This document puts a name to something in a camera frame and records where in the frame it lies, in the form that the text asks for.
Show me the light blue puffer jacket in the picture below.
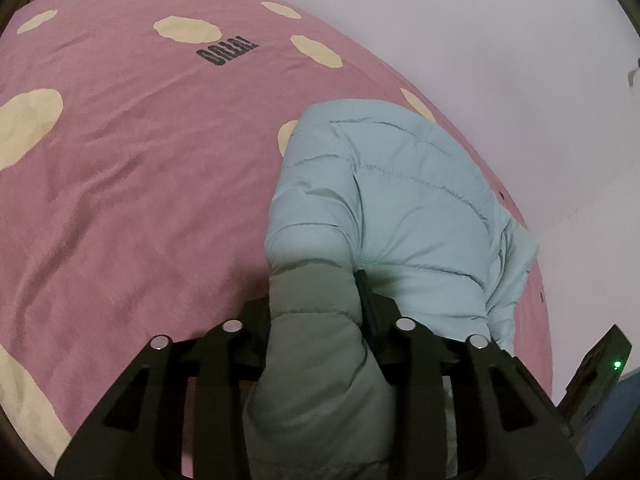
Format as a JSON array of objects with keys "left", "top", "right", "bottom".
[{"left": 244, "top": 100, "right": 537, "bottom": 479}]

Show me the pink polka dot bed sheet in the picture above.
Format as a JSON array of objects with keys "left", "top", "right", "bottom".
[{"left": 0, "top": 0, "right": 556, "bottom": 478}]

